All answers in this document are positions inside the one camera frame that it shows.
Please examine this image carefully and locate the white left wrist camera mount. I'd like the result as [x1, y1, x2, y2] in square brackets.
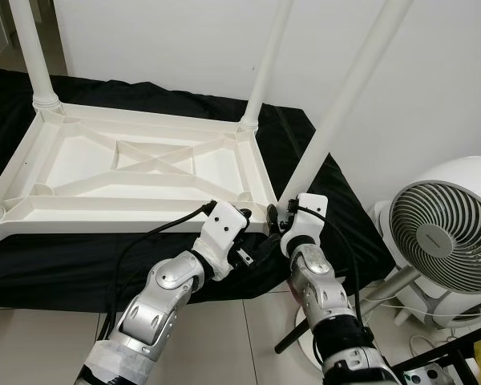
[194, 201, 252, 280]

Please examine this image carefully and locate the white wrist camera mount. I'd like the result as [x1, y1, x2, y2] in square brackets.
[194, 201, 252, 280]
[281, 194, 329, 256]

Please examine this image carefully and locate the white pedestal fan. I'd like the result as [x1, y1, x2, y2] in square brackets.
[293, 156, 481, 374]

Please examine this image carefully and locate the black metal stand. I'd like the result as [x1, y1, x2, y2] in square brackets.
[401, 321, 481, 385]

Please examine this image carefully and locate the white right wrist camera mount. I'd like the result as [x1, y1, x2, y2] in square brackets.
[281, 194, 329, 256]

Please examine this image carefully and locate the white box with coloured dots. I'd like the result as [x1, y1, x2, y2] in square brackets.
[401, 363, 450, 385]

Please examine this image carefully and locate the white plastic table top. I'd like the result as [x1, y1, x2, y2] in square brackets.
[0, 100, 280, 244]

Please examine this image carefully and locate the black tablecloth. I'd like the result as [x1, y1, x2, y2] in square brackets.
[0, 68, 394, 310]

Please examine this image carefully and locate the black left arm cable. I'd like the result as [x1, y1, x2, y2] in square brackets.
[100, 201, 217, 338]

